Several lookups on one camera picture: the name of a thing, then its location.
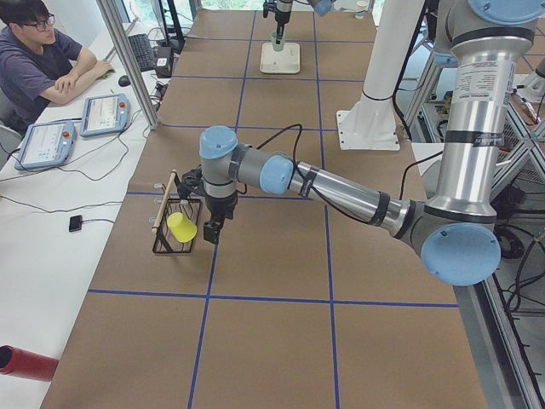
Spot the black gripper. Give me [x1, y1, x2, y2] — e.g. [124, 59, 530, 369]
[203, 191, 238, 245]
[273, 0, 292, 46]

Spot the mint green plastic cup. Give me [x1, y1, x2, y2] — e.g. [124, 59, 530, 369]
[271, 32, 284, 52]

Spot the yellow plastic cup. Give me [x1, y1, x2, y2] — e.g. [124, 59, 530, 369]
[167, 212, 198, 243]

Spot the white rabbit print tray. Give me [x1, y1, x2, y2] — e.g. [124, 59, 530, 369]
[260, 42, 301, 74]

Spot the black power box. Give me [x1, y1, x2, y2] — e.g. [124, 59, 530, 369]
[154, 47, 174, 78]

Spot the small black square device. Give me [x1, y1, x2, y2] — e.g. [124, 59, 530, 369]
[68, 215, 83, 233]

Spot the black keyboard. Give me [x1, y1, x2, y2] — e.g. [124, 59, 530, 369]
[128, 34, 155, 72]

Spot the far blue teach pendant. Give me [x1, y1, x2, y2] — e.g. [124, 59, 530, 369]
[79, 94, 130, 137]

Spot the blue teach pendant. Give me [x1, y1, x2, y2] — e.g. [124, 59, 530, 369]
[79, 94, 130, 137]
[14, 120, 77, 171]

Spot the black computer mouse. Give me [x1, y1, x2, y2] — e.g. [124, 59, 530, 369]
[118, 75, 130, 87]

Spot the near blue teach pendant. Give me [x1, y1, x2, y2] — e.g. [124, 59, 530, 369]
[14, 120, 77, 171]

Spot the white curved chair shell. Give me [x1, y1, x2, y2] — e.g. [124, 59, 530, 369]
[411, 143, 445, 193]

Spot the seated man with glasses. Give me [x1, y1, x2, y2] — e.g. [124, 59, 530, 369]
[1, 1, 112, 135]

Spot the red cylinder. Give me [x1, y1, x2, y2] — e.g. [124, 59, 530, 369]
[1, 345, 59, 382]

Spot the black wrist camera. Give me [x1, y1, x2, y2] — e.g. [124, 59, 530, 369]
[176, 167, 205, 199]
[262, 0, 276, 19]

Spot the black wire cup rack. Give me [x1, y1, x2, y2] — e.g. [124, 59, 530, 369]
[152, 170, 203, 256]

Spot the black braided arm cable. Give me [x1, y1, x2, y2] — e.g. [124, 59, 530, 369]
[236, 123, 444, 222]

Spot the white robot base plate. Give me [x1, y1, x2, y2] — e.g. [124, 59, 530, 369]
[336, 0, 425, 151]

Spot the aluminium frame post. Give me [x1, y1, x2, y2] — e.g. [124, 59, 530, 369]
[96, 0, 159, 130]

